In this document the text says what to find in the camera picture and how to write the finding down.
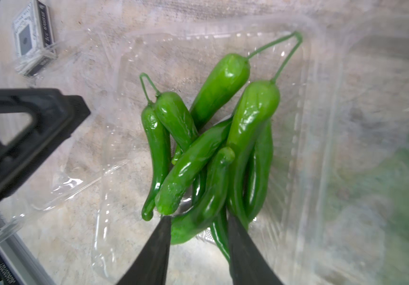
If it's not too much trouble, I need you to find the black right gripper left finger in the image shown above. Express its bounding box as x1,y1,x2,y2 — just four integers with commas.
117,216,171,285

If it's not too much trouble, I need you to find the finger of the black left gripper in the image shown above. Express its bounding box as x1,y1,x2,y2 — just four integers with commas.
0,89,91,201

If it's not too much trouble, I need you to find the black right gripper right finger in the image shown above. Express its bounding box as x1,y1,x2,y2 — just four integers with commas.
228,213,283,285

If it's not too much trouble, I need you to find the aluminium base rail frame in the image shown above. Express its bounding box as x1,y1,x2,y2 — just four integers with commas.
0,214,55,285

